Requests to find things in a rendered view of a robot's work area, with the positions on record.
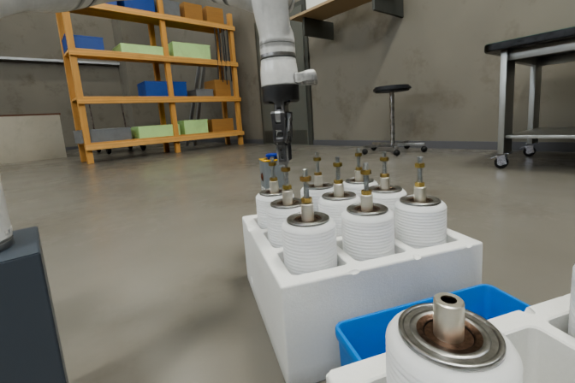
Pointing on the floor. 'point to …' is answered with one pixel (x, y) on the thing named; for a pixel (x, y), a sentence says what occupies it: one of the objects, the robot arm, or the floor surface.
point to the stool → (394, 120)
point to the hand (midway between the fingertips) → (285, 156)
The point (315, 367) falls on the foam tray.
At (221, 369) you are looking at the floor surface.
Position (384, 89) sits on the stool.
